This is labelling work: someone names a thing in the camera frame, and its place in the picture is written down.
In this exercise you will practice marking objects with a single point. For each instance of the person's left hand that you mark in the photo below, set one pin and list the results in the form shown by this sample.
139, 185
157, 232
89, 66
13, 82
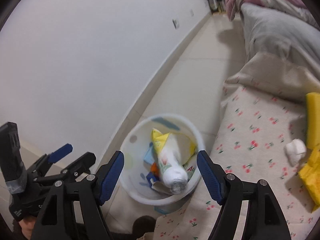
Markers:
23, 229

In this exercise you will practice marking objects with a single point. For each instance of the white plastic trash bin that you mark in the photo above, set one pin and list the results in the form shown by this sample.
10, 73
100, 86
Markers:
133, 178

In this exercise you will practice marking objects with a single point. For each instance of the yellow paper bowl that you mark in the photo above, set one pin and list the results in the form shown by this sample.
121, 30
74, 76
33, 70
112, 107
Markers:
172, 148

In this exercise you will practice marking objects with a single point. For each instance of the cherry print cloth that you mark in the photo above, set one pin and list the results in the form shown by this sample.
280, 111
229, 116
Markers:
262, 111

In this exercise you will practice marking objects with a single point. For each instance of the yellow snack wrapper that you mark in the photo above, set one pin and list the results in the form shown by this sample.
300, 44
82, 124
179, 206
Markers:
309, 174

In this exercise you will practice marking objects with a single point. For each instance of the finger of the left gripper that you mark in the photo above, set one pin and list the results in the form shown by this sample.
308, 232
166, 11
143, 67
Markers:
59, 154
79, 166

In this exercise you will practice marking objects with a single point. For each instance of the yellow green sponge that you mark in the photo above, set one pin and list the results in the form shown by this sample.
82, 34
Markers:
312, 116

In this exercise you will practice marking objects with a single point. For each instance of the light blue carton box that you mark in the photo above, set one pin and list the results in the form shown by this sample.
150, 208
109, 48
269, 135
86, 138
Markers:
150, 156

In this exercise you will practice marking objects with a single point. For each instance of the grey duvet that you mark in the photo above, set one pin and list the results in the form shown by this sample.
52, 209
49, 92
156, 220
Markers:
271, 31

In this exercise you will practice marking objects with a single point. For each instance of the white tissue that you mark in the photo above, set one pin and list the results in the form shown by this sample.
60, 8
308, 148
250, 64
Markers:
295, 151

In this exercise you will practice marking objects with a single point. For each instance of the white green bottle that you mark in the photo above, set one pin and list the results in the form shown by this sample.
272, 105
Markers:
175, 179

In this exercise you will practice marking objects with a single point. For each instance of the white wall socket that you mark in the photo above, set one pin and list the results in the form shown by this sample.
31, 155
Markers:
176, 23

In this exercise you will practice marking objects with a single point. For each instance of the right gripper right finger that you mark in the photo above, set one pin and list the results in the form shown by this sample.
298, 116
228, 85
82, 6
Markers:
264, 218

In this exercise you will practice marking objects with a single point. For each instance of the pink and grey quilt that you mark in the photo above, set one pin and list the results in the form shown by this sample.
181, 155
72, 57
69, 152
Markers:
295, 8

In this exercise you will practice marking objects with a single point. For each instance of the dark blue small box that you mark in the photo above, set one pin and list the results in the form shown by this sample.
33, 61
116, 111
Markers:
152, 178

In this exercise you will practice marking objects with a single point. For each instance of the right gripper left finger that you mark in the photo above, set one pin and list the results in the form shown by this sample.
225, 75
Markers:
56, 219

